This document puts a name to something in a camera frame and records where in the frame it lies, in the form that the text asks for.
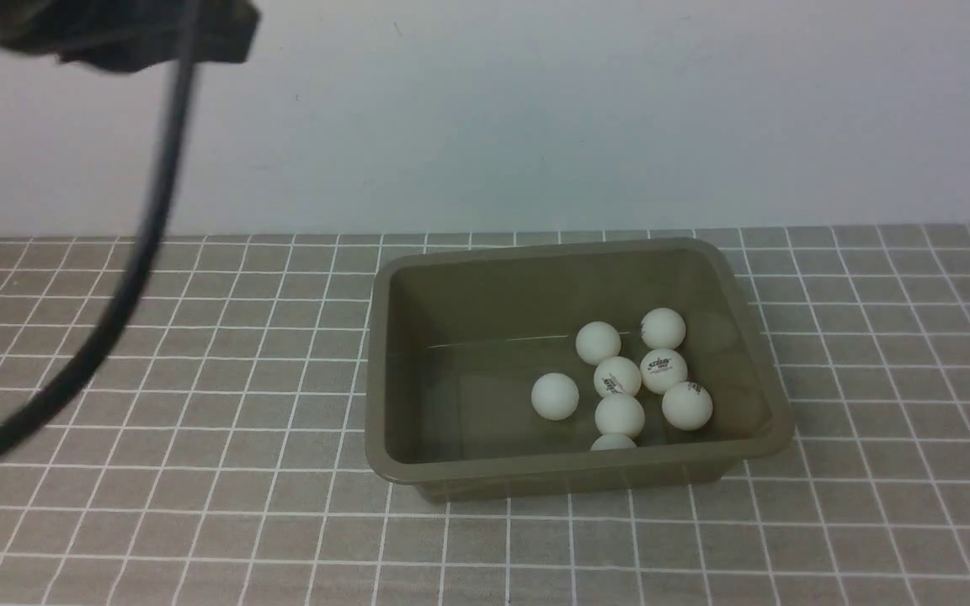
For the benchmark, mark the grey checkered tablecloth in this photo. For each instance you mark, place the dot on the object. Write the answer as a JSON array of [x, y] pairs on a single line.
[[218, 458]]

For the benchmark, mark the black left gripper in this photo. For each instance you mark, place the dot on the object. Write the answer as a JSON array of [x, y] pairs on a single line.
[[130, 36]]

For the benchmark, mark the olive green plastic bin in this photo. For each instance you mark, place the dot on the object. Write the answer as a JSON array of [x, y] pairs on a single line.
[[458, 339]]

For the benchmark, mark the white ball with logo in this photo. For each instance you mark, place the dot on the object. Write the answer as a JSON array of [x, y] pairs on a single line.
[[662, 369]]

